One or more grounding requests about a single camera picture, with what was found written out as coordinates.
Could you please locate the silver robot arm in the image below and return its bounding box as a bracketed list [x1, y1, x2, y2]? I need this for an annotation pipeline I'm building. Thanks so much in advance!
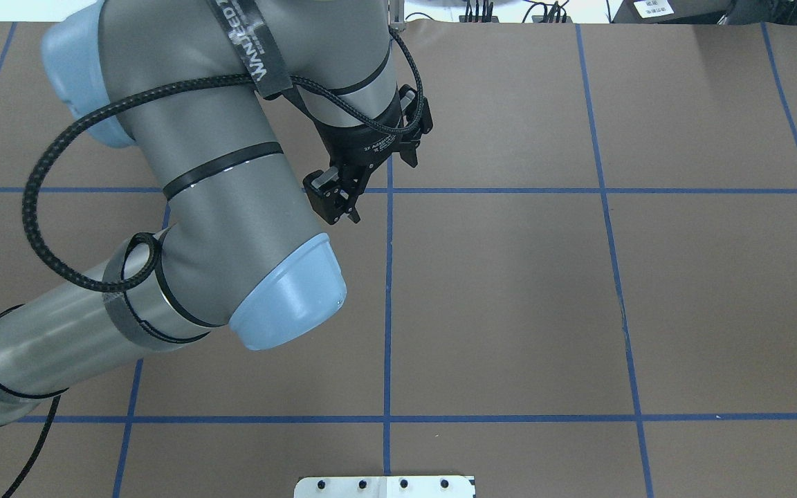
[0, 1, 432, 427]

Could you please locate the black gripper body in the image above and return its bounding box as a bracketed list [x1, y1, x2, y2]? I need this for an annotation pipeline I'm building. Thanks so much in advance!
[312, 84, 434, 168]

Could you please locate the aluminium frame post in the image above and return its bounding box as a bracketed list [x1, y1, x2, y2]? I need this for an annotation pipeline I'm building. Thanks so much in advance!
[385, 0, 407, 31]

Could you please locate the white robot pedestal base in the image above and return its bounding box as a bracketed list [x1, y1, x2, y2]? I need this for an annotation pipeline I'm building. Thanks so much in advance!
[293, 474, 477, 497]

